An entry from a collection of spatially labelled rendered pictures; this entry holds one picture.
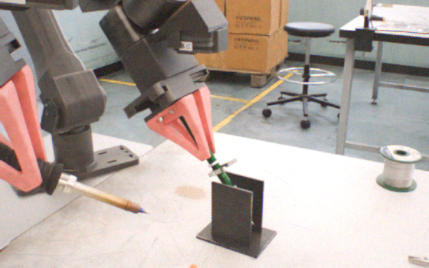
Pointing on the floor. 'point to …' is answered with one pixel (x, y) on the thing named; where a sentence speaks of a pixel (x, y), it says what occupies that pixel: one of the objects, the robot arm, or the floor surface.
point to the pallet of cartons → (249, 33)
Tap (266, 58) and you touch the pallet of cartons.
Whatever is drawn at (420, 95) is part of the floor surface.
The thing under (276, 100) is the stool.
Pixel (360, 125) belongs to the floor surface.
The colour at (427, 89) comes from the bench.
